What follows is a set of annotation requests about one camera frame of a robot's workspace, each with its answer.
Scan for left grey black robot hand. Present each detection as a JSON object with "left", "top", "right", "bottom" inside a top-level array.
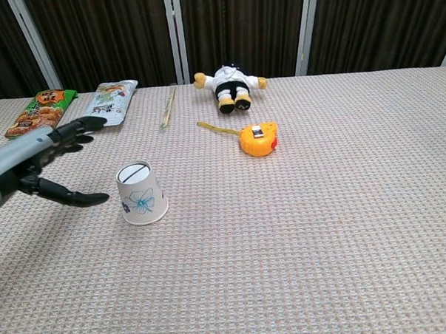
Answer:
[{"left": 0, "top": 115, "right": 112, "bottom": 212}]

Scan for white floral paper cup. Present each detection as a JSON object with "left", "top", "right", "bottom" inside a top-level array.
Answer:
[{"left": 115, "top": 159, "right": 170, "bottom": 227}]

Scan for green orange snack bag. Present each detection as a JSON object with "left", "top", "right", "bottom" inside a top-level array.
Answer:
[{"left": 2, "top": 87, "right": 81, "bottom": 141}]

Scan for white silver snack bag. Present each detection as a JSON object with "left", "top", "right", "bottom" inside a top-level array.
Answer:
[{"left": 80, "top": 79, "right": 141, "bottom": 129}]

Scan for dark brown curtain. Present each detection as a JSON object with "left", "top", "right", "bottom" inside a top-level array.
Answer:
[{"left": 0, "top": 0, "right": 446, "bottom": 104}]

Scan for wrapped disposable chopsticks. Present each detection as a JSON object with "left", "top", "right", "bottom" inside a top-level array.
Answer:
[{"left": 158, "top": 86, "right": 179, "bottom": 132}]

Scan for plush toy in white coat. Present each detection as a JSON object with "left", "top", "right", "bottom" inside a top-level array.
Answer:
[{"left": 192, "top": 58, "right": 270, "bottom": 116}]

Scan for orange tape measure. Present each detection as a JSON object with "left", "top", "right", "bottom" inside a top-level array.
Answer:
[{"left": 196, "top": 117, "right": 281, "bottom": 160}]

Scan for checkered woven tablecloth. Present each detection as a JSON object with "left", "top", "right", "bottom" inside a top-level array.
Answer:
[{"left": 0, "top": 67, "right": 446, "bottom": 334}]

